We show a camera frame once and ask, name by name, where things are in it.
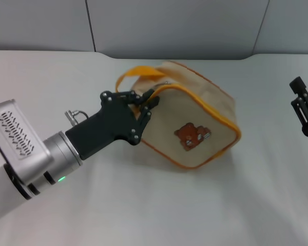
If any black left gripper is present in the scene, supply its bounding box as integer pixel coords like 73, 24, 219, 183
65, 88, 161, 161

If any beige bear food bag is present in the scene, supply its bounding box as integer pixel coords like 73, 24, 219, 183
115, 60, 242, 170

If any silver vented wrist box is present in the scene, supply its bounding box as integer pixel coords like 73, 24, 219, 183
0, 99, 54, 186

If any left gripper metal cable plug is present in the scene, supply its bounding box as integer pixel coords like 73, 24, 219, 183
64, 108, 89, 127

